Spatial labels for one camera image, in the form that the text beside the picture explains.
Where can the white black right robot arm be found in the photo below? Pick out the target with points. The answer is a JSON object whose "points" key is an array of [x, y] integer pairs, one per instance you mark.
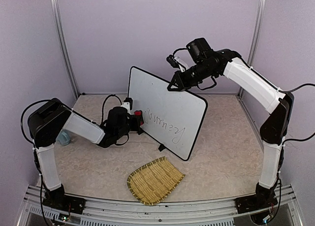
{"points": [[198, 61]]}

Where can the woven bamboo tray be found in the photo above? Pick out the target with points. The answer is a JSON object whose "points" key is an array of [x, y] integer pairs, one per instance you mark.
{"points": [[153, 182]]}

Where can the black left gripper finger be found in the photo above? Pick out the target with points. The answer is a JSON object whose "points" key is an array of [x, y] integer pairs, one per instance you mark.
{"points": [[140, 123], [138, 115]]}

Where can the aluminium front rail frame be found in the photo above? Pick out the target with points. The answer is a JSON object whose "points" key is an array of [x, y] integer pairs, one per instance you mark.
{"points": [[106, 212]]}

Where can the aluminium corner post left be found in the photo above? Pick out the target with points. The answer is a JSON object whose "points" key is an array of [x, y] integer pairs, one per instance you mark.
{"points": [[64, 50]]}

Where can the aluminium corner post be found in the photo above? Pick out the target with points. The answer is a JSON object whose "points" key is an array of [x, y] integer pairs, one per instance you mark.
{"points": [[257, 29], [64, 50]]}

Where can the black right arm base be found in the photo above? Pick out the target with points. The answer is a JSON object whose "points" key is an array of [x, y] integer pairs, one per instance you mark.
{"points": [[262, 198]]}

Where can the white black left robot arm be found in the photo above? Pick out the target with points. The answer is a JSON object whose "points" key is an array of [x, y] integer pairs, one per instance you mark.
{"points": [[54, 118]]}

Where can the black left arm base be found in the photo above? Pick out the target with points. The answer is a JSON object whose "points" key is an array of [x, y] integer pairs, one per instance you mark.
{"points": [[57, 199]]}

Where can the light blue mug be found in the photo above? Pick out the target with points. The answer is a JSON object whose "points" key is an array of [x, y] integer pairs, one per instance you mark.
{"points": [[63, 138]]}

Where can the white whiteboard black frame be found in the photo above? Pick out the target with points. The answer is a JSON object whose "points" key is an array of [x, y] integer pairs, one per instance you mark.
{"points": [[173, 119]]}

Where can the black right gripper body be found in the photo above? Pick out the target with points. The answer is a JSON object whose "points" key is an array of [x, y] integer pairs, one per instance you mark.
{"points": [[190, 80]]}

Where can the red bone-shaped eraser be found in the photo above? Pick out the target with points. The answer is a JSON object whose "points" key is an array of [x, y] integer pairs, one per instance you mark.
{"points": [[137, 118]]}

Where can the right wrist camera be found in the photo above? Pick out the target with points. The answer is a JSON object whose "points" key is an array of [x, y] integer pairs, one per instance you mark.
{"points": [[176, 62]]}

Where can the aluminium corner post right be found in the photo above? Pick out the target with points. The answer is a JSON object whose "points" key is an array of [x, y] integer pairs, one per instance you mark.
{"points": [[257, 29]]}

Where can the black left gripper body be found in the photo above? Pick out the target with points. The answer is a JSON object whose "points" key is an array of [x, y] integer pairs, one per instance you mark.
{"points": [[134, 128]]}

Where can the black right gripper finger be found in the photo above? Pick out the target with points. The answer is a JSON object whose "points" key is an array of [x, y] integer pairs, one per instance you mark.
{"points": [[175, 89], [174, 81]]}

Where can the black whiteboard stand foot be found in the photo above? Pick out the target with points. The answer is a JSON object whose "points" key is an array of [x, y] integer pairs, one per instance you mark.
{"points": [[140, 132], [161, 147]]}

